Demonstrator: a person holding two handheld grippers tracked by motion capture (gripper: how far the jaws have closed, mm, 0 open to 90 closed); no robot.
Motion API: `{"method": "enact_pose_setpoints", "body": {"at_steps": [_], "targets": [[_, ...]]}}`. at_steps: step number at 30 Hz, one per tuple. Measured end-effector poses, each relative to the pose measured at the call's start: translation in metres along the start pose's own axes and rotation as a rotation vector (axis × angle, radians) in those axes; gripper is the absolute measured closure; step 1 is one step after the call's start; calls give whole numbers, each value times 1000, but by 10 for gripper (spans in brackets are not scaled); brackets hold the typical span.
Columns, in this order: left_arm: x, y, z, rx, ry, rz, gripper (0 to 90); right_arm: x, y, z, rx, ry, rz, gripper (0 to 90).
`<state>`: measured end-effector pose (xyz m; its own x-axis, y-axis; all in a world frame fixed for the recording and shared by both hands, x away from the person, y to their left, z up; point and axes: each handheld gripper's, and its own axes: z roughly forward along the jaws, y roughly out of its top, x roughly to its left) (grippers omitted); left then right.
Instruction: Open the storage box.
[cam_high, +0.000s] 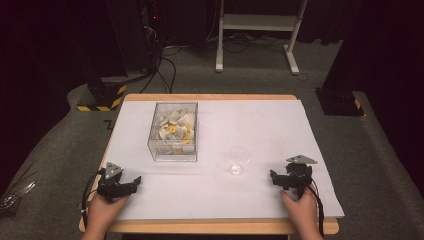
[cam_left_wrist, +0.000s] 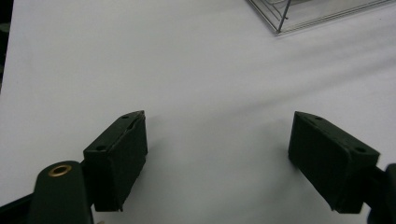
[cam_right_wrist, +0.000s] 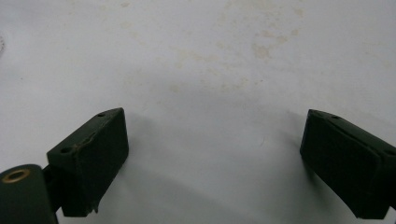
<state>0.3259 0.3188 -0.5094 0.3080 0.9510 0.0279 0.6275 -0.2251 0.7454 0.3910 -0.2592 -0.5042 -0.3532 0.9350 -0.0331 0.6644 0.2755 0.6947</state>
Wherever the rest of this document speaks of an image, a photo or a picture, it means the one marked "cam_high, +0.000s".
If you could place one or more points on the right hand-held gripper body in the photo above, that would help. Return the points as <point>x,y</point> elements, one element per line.
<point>298,173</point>

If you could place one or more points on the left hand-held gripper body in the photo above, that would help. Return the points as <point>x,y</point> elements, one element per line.
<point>111,185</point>

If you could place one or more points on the clear acrylic drawer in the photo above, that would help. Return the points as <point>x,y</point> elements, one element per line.
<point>156,151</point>

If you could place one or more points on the clear acrylic box shell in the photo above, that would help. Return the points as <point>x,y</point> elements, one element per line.
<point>173,106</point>

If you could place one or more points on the person's left hand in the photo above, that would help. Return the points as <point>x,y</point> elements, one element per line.
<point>105,213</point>

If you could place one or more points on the person's right hand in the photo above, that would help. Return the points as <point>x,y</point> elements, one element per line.
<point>300,210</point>

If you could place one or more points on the clear plastic cup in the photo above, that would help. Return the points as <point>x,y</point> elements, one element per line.
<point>238,161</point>

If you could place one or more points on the white table mat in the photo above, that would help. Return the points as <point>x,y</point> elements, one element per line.
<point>253,126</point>

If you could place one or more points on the black stand base yellow mark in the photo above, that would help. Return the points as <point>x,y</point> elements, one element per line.
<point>340,101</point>

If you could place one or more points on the wooden table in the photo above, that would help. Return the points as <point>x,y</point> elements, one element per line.
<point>206,226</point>

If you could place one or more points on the black yellow striped stand base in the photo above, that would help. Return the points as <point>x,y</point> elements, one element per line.
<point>103,100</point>

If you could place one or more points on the black equipment rack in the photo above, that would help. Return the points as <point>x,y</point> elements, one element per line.
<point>140,33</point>

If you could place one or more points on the white metal stand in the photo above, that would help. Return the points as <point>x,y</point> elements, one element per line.
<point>260,22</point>

